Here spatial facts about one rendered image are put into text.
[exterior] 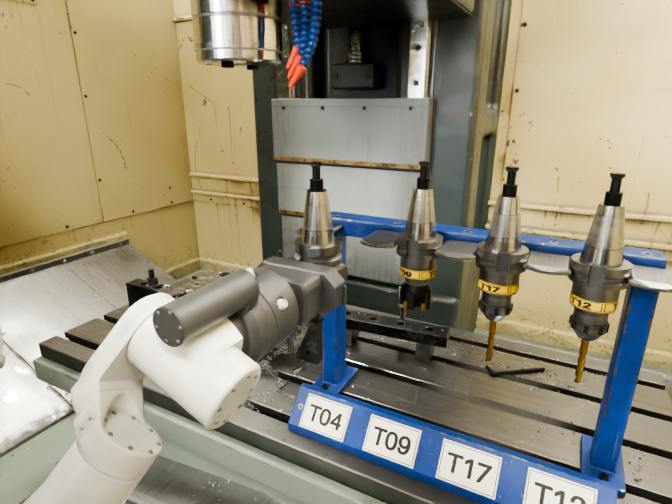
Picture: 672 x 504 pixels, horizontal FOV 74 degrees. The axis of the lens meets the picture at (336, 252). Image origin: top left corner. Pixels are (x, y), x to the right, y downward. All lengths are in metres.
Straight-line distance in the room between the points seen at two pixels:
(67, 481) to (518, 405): 0.69
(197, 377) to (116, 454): 0.09
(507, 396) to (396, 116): 0.72
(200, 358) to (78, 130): 1.56
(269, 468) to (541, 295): 1.15
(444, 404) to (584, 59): 1.07
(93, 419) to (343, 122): 1.02
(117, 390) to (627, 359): 0.60
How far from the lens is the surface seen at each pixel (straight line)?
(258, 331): 0.43
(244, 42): 0.84
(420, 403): 0.84
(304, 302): 0.50
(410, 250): 0.62
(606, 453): 0.78
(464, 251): 0.61
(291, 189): 1.39
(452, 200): 1.24
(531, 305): 1.67
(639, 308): 0.67
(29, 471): 1.30
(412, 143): 1.20
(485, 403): 0.88
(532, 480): 0.68
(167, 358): 0.40
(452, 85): 1.22
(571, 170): 1.55
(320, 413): 0.74
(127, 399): 0.47
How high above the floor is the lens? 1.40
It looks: 18 degrees down
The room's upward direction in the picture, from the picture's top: straight up
